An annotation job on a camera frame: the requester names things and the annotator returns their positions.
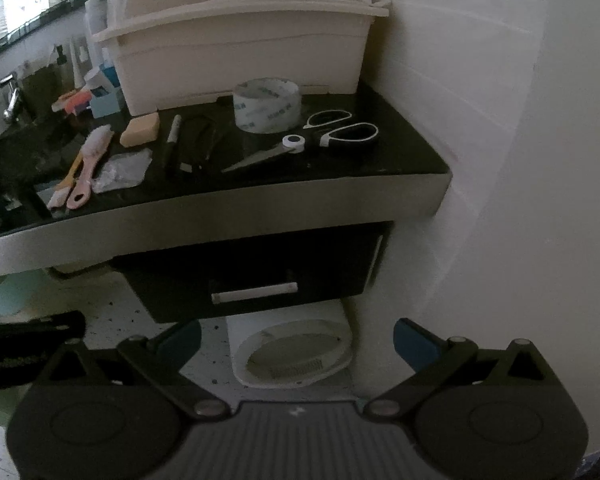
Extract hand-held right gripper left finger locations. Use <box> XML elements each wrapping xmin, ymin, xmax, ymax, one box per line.
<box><xmin>35</xmin><ymin>320</ymin><xmax>232</xmax><ymax>422</ymax></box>

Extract white tube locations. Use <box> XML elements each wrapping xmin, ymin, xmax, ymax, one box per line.
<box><xmin>70</xmin><ymin>40</ymin><xmax>86</xmax><ymax>89</ymax></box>

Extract white tape roll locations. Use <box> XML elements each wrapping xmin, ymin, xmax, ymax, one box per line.
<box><xmin>232</xmin><ymin>77</ymin><xmax>302</xmax><ymax>134</ymax></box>

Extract cream plastic dish rack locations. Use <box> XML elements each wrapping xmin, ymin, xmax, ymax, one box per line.
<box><xmin>92</xmin><ymin>0</ymin><xmax>392</xmax><ymax>117</ymax></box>

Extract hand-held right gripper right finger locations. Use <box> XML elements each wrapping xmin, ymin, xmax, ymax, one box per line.
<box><xmin>364</xmin><ymin>318</ymin><xmax>563</xmax><ymax>420</ymax></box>

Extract pink scrub brush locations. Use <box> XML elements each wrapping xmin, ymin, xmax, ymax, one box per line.
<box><xmin>66</xmin><ymin>125</ymin><xmax>115</xmax><ymax>210</ymax></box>

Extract black marker pen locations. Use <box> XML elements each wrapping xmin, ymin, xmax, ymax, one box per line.
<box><xmin>165</xmin><ymin>114</ymin><xmax>183</xmax><ymax>177</ymax></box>

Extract black and white scissors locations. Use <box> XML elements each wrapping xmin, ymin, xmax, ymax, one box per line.
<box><xmin>222</xmin><ymin>109</ymin><xmax>380</xmax><ymax>174</ymax></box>

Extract yellow scrub brush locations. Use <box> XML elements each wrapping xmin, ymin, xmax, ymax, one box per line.
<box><xmin>47</xmin><ymin>152</ymin><xmax>84</xmax><ymax>211</ymax></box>

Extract blue and white box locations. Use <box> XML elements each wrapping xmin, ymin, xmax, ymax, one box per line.
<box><xmin>85</xmin><ymin>67</ymin><xmax>124</xmax><ymax>119</ymax></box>

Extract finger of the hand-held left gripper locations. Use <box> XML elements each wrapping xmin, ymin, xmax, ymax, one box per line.
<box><xmin>0</xmin><ymin>307</ymin><xmax>87</xmax><ymax>396</ymax></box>

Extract black cable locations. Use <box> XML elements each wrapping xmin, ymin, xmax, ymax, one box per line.
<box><xmin>179</xmin><ymin>114</ymin><xmax>219</xmax><ymax>174</ymax></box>

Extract clear plastic bag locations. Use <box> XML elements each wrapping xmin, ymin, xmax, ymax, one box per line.
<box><xmin>90</xmin><ymin>152</ymin><xmax>153</xmax><ymax>194</ymax></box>

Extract yellow sponge block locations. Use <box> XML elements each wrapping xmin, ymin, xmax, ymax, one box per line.
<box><xmin>119</xmin><ymin>112</ymin><xmax>160</xmax><ymax>149</ymax></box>

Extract black drawer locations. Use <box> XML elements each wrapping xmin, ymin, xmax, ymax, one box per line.
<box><xmin>111</xmin><ymin>220</ymin><xmax>394</xmax><ymax>324</ymax></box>

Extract orange and pink brush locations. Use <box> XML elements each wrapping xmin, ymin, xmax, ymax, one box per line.
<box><xmin>51</xmin><ymin>87</ymin><xmax>94</xmax><ymax>116</ymax></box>

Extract white bottle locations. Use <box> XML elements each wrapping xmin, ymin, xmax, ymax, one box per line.
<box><xmin>84</xmin><ymin>0</ymin><xmax>109</xmax><ymax>86</ymax></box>

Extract metal faucet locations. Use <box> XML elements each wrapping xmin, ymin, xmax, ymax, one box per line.
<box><xmin>0</xmin><ymin>72</ymin><xmax>25</xmax><ymax>124</ymax></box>

